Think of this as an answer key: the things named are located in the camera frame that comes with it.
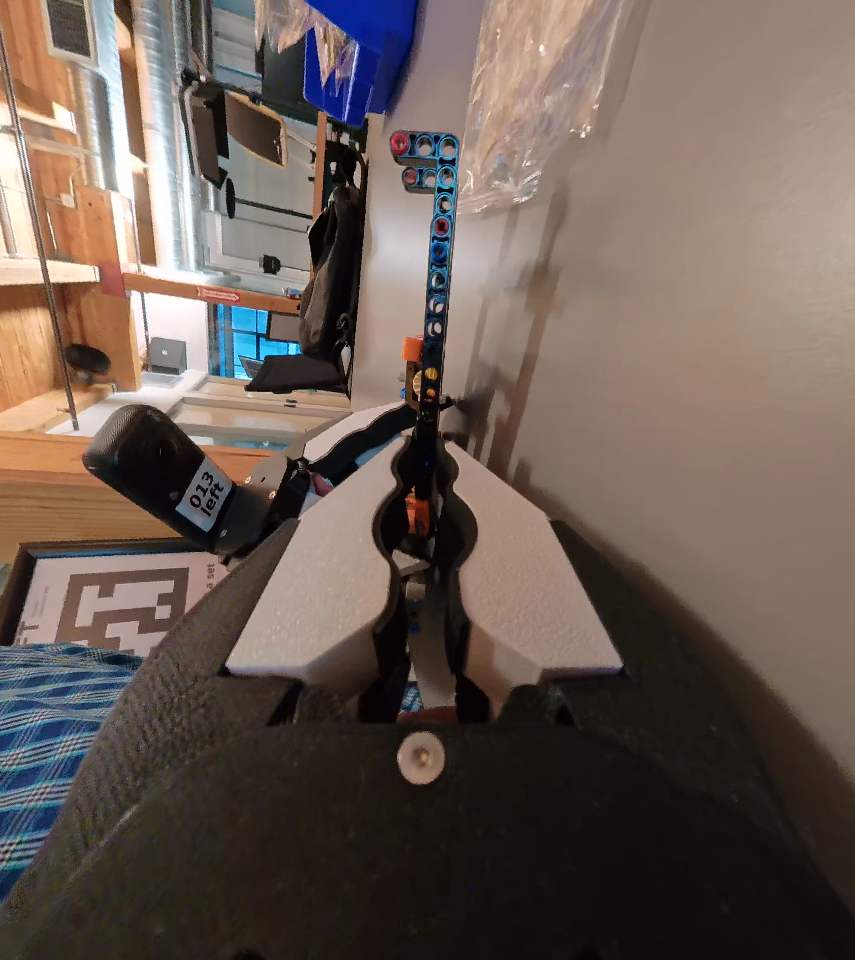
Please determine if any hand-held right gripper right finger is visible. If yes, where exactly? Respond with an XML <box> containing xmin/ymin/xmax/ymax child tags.
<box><xmin>444</xmin><ymin>441</ymin><xmax>625</xmax><ymax>717</ymax></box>

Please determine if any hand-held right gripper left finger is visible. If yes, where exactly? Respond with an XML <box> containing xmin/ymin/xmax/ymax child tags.
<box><xmin>225</xmin><ymin>438</ymin><xmax>410</xmax><ymax>723</ymax></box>

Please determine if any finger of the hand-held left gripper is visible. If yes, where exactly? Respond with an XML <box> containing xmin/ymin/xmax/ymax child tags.
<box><xmin>301</xmin><ymin>401</ymin><xmax>421</xmax><ymax>492</ymax></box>

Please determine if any black lego chassis assembly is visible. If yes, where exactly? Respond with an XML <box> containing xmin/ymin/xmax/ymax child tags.
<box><xmin>390</xmin><ymin>131</ymin><xmax>490</xmax><ymax>624</ymax></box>

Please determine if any black monitor on arm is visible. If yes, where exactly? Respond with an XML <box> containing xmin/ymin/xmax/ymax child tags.
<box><xmin>181</xmin><ymin>71</ymin><xmax>292</xmax><ymax>192</ymax></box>

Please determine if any black round stool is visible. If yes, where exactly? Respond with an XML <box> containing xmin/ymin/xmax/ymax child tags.
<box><xmin>63</xmin><ymin>343</ymin><xmax>114</xmax><ymax>385</ymax></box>

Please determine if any paned window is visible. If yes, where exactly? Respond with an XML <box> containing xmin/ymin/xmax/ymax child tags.
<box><xmin>206</xmin><ymin>300</ymin><xmax>301</xmax><ymax>380</ymax></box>

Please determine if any framed printed marker board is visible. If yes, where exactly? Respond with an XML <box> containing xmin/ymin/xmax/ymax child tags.
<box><xmin>0</xmin><ymin>538</ymin><xmax>245</xmax><ymax>655</ymax></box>

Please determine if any black backpack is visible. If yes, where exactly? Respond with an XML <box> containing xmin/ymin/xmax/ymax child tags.
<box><xmin>298</xmin><ymin>153</ymin><xmax>370</xmax><ymax>361</ymax></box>

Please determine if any thin metal pole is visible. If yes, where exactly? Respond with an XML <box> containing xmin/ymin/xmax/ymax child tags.
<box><xmin>0</xmin><ymin>0</ymin><xmax>81</xmax><ymax>432</ymax></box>

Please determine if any person's blue plaid clothing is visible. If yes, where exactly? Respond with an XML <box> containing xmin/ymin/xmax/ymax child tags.
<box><xmin>0</xmin><ymin>642</ymin><xmax>155</xmax><ymax>942</ymax></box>

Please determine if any blue plastic bin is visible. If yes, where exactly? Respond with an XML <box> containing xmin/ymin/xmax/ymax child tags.
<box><xmin>302</xmin><ymin>0</ymin><xmax>421</xmax><ymax>130</ymax></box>

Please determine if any clear plastic bag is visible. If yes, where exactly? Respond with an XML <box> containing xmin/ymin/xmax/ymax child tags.
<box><xmin>463</xmin><ymin>0</ymin><xmax>636</xmax><ymax>216</ymax></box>

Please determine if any white air vent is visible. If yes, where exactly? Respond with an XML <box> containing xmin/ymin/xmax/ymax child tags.
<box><xmin>41</xmin><ymin>0</ymin><xmax>100</xmax><ymax>67</ymax></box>

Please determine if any silver ventilation duct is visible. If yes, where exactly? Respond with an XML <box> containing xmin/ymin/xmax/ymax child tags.
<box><xmin>71</xmin><ymin>63</ymin><xmax>125</xmax><ymax>192</ymax></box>
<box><xmin>133</xmin><ymin>0</ymin><xmax>210</xmax><ymax>273</ymax></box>

